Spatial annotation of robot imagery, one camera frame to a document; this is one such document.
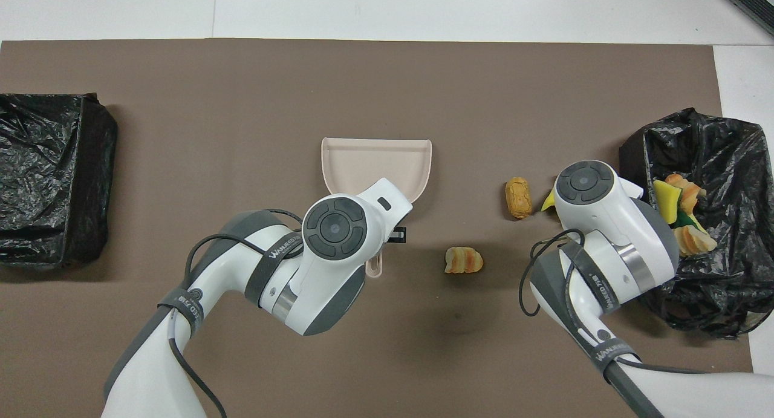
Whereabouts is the orange striped croissant toy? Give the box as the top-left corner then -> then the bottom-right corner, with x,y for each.
444,246 -> 484,275
673,224 -> 718,259

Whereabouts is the beige plastic dustpan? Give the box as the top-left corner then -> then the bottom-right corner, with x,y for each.
321,137 -> 434,278

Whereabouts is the brown peanut shaped bread toy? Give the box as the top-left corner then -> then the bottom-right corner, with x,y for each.
505,177 -> 533,220

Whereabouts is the green and yellow sponge piece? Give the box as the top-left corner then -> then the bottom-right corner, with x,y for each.
673,209 -> 706,233

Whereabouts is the pale croissant toy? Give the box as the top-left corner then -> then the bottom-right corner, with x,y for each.
665,173 -> 707,215

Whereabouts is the black bag lined bin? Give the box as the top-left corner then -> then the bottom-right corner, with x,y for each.
619,108 -> 774,340
0,93 -> 119,270

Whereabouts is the brown paper table mat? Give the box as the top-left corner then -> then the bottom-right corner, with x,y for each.
0,39 -> 758,418

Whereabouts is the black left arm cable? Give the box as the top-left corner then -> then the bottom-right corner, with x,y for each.
168,209 -> 303,418

